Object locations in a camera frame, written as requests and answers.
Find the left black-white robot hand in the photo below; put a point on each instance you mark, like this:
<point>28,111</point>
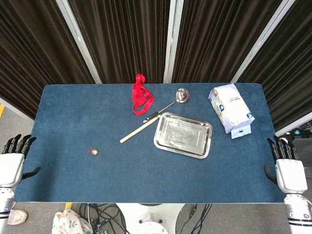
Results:
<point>11,168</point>

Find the right black-white robot hand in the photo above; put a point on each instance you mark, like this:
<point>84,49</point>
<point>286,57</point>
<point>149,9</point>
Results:
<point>291,175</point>

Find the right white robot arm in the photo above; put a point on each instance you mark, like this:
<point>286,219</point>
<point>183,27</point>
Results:
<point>298,212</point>

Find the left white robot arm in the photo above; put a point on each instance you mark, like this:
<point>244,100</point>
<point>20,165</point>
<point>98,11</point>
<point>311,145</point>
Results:
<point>5,202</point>

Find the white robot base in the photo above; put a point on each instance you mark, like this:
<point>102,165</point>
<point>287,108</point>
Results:
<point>151,219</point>

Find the white shoe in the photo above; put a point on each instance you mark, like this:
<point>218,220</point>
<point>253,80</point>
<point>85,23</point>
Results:
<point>18,217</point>

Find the floral patterned cloth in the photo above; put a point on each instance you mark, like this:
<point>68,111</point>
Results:
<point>68,223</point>

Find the white tissue paper pack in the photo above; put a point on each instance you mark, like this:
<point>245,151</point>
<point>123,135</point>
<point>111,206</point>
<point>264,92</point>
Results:
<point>231,107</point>

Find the dark brown curtain panel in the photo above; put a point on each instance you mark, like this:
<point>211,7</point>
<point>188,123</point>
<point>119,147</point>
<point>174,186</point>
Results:
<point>214,39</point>
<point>122,39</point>
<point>290,73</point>
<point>31,61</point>

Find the blue table cloth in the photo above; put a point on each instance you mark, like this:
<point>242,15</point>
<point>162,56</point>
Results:
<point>122,175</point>

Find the rectangular stainless steel tray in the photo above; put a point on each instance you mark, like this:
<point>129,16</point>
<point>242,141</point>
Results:
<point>182,135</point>

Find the pale wooden stick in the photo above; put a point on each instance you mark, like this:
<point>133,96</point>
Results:
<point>139,129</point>

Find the white frame post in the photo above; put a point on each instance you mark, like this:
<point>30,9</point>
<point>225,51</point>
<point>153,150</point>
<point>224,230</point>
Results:
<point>171,39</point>
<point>78,40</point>
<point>263,39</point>

